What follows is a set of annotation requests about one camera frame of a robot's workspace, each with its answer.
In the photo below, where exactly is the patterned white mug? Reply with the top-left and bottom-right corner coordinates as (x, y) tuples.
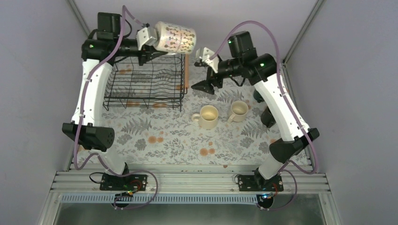
(154, 22), (197, 54)

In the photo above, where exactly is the cream ribbed mug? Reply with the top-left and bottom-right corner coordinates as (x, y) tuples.
(191, 105), (219, 130)

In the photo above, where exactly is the beige mug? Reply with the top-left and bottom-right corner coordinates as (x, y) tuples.
(228, 101), (249, 123)

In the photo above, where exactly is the dark green mug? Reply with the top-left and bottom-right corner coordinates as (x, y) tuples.
(253, 90), (264, 103)

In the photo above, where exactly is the matte black mug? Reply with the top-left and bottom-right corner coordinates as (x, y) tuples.
(260, 106), (276, 128)

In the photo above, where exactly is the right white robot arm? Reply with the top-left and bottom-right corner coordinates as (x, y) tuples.
(192, 31), (320, 191)

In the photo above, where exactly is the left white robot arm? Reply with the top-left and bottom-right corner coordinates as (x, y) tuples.
(62, 11), (167, 190)

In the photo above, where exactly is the floral table mat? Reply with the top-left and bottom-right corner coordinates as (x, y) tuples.
(99, 64), (281, 165)

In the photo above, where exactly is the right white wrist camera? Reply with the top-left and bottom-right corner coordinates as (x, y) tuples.
(195, 47), (221, 73)

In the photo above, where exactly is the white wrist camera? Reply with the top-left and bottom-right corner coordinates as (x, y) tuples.
(136, 27), (158, 50)
(195, 47), (221, 73)

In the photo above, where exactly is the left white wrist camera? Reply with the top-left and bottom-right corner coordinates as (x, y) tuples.
(136, 27), (158, 50)

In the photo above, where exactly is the black wire dish rack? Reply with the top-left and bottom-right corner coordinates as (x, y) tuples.
(103, 54), (189, 110)

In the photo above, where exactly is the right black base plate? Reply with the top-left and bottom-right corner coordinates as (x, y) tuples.
(235, 174), (284, 192)

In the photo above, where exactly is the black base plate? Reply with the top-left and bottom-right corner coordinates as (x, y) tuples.
(235, 174), (284, 192)
(99, 174), (148, 192)

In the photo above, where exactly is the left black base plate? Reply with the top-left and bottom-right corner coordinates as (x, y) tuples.
(99, 174), (148, 192)

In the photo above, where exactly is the aluminium rail frame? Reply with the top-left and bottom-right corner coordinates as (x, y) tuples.
(50, 164), (330, 205)

